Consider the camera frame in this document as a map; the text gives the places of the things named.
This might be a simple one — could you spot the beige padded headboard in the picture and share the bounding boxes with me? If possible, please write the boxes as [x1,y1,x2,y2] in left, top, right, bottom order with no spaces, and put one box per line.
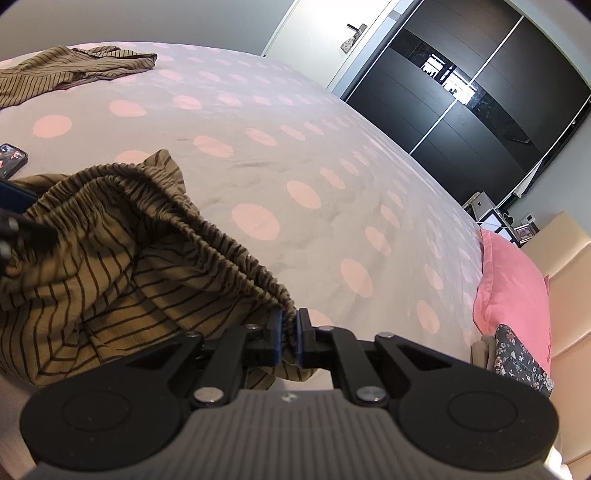
[521,211,591,468]

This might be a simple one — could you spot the grey pink polka-dot bed cover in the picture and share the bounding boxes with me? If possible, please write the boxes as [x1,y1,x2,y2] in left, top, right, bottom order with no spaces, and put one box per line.
[0,41,490,467]

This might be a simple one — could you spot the pink pillow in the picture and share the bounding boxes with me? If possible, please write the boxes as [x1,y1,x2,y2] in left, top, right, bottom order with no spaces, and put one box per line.
[473,229,553,376]

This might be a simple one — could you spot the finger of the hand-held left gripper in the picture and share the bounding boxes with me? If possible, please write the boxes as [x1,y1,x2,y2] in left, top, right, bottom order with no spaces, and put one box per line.
[0,180,55,276]

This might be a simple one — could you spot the black sliding wardrobe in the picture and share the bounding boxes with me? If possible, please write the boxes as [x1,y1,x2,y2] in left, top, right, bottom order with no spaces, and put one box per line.
[345,0,591,209]

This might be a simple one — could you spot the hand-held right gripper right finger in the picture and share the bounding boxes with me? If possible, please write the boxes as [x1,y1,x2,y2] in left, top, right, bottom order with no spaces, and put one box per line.
[296,307,452,407]

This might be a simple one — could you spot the brown striped pants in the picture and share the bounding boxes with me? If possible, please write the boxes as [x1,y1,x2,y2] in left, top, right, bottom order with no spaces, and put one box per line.
[0,148,320,387]

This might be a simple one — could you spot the white door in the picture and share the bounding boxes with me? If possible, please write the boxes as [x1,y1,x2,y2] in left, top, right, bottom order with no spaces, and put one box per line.
[262,0,423,94]

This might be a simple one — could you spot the brown striped shirt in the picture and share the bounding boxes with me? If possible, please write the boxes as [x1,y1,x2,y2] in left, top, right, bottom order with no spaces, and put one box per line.
[0,45,158,110]

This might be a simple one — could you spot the white bedside shelf unit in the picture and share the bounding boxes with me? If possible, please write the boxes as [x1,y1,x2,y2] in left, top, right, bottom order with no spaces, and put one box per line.
[463,192,523,247]

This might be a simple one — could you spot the door handle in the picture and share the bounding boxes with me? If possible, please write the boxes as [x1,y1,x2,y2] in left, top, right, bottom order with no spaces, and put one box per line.
[340,23,369,52]

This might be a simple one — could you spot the dark floral folded cloth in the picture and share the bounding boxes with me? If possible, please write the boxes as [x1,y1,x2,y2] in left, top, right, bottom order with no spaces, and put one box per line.
[493,323,555,398]

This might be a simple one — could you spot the beige folded cloth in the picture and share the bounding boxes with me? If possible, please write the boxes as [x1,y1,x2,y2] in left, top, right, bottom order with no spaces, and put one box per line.
[470,334,498,371]

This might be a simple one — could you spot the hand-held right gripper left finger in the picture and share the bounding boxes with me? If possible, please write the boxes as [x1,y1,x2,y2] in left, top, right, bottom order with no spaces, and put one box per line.
[111,307,284,409]

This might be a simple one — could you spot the smartphone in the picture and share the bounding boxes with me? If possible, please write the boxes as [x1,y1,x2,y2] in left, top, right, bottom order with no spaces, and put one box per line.
[0,143,29,181]

